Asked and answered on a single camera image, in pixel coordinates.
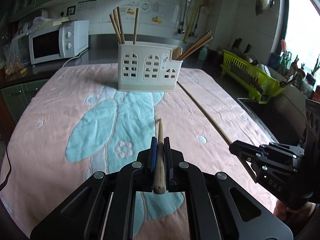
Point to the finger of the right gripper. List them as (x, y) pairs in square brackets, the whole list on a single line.
[(245, 151)]

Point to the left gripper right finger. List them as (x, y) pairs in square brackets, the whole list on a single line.
[(217, 206)]

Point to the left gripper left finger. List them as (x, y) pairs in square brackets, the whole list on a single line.
[(103, 207)]

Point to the person's right hand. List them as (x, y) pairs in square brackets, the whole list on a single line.
[(282, 212)]

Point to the lime green dish rack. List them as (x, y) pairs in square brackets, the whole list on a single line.
[(260, 86)]

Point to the pink and blue towel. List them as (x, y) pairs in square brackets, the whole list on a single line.
[(80, 123)]

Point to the clear soap dispenser bottle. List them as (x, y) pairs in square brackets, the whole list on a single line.
[(203, 53)]

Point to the cream plastic utensil holder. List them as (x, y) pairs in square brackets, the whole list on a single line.
[(148, 67)]

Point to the plastic bag of food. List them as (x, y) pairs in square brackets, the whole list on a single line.
[(16, 56)]

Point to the white microwave oven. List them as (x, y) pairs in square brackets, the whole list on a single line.
[(56, 42)]

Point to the white wall power socket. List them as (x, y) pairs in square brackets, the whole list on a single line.
[(71, 10)]

